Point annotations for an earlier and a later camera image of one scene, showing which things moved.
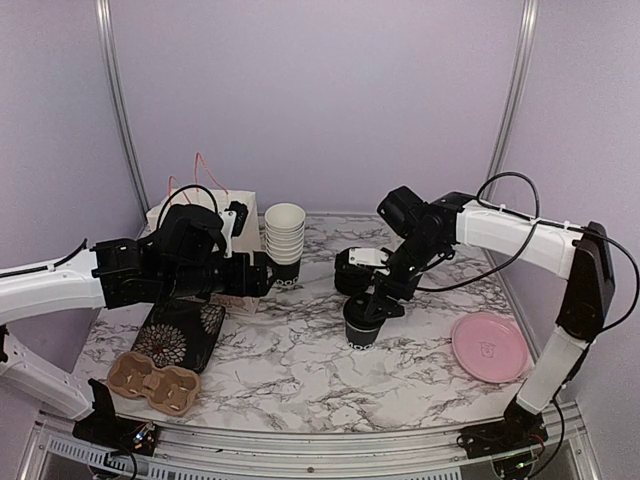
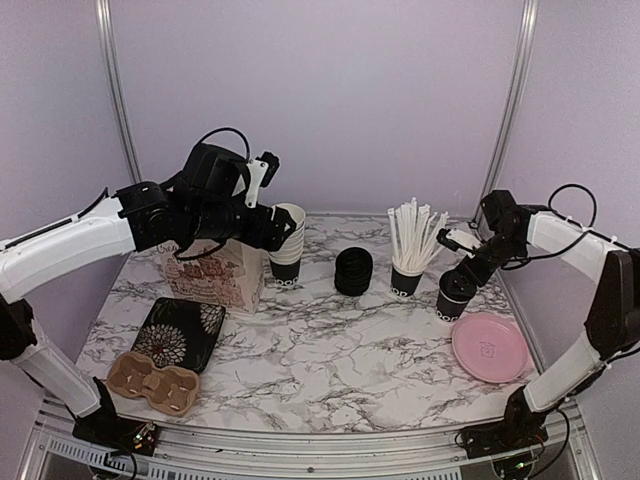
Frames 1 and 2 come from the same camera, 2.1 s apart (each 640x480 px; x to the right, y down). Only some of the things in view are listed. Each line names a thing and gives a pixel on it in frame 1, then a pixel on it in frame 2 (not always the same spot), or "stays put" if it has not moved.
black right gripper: [405, 290] to [479, 276]
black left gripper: [258, 285] to [275, 235]
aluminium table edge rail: [191, 452] stays put
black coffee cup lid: [354, 310] to [457, 285]
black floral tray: [180, 332] stays put
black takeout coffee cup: [361, 338] to [447, 309]
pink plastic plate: [490, 347] stays put
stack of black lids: [351, 279] stays put
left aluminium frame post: [123, 101] stays put
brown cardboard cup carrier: [171, 390] stays put
